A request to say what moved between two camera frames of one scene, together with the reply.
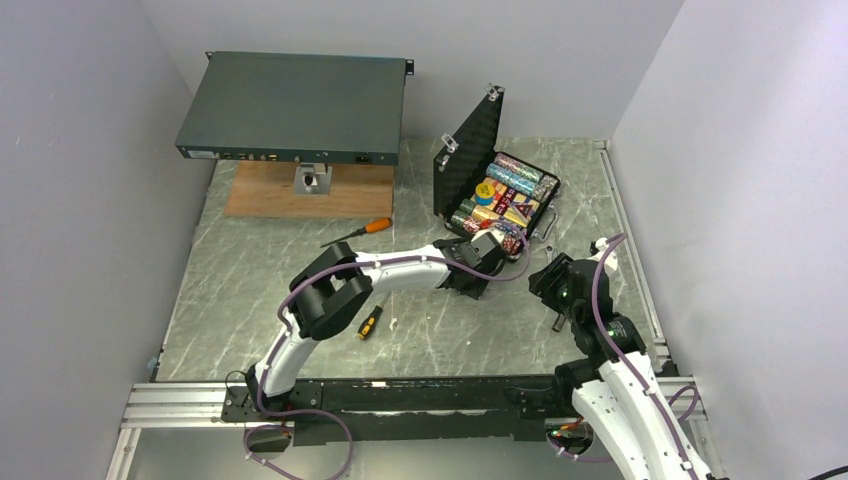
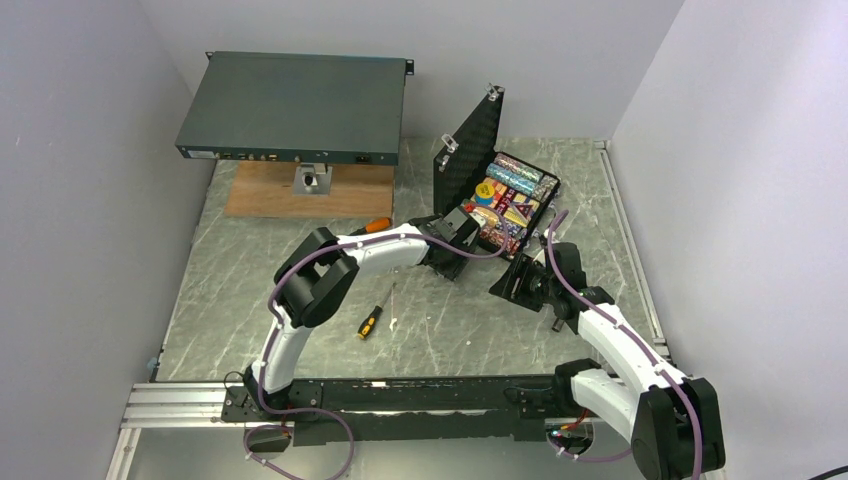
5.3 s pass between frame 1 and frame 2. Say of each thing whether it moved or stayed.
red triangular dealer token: stayed
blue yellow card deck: stayed
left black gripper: moved
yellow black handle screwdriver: stayed
